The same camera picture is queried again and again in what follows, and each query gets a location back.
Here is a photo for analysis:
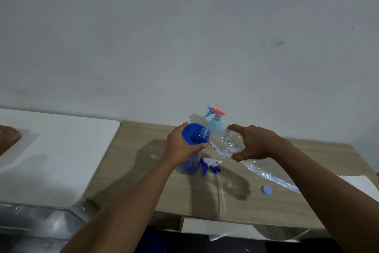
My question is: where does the person's blue clothing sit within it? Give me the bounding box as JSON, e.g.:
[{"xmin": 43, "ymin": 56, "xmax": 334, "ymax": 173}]
[{"xmin": 135, "ymin": 228, "xmax": 168, "ymax": 253}]

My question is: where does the blue transparent spray bottle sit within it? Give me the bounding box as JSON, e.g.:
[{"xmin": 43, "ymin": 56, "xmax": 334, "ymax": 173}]
[{"xmin": 177, "ymin": 151, "xmax": 201, "ymax": 176}]

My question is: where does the white table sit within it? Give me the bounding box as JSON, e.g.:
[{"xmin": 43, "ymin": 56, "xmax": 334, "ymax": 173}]
[{"xmin": 0, "ymin": 108, "xmax": 121, "ymax": 209}]

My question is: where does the brown wooden object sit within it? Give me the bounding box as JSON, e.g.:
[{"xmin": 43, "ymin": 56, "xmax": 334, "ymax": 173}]
[{"xmin": 0, "ymin": 125, "xmax": 22, "ymax": 157}]

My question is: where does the person's left hand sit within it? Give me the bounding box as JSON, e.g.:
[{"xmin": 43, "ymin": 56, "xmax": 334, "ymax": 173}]
[{"xmin": 162, "ymin": 122, "xmax": 208, "ymax": 170}]

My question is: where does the person's right forearm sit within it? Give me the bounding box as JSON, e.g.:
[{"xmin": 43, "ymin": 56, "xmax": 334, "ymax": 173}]
[{"xmin": 271, "ymin": 139, "xmax": 379, "ymax": 253}]

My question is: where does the blue plastic funnel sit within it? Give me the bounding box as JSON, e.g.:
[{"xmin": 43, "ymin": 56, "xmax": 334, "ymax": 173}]
[{"xmin": 182, "ymin": 123, "xmax": 211, "ymax": 146}]

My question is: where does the white paper under table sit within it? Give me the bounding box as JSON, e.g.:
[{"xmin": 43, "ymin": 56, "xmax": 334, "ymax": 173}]
[{"xmin": 180, "ymin": 217, "xmax": 310, "ymax": 242}]

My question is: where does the clear plastic bag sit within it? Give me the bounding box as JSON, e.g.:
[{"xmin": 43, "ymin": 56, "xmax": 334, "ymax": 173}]
[{"xmin": 242, "ymin": 159, "xmax": 301, "ymax": 194}]

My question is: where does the person's right hand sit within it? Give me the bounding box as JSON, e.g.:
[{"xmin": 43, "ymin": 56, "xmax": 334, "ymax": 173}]
[{"xmin": 226, "ymin": 124, "xmax": 287, "ymax": 162}]

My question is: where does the light blue pink-trigger spray bottle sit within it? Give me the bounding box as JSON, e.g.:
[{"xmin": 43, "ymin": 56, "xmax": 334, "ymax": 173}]
[{"xmin": 203, "ymin": 105, "xmax": 227, "ymax": 133}]

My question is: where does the person's left forearm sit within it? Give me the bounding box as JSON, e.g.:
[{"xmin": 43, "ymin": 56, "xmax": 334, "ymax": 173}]
[{"xmin": 60, "ymin": 158, "xmax": 179, "ymax": 253}]

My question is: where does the white blue spray trigger head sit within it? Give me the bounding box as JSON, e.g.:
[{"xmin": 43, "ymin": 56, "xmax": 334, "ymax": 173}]
[{"xmin": 200, "ymin": 158, "xmax": 227, "ymax": 215}]

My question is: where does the clear plastic water bottle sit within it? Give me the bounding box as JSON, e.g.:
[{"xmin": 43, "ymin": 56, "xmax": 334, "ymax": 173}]
[{"xmin": 199, "ymin": 128, "xmax": 246, "ymax": 160}]

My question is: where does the white paper sheet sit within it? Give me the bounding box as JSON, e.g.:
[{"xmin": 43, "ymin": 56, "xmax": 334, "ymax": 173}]
[{"xmin": 338, "ymin": 175, "xmax": 379, "ymax": 203}]

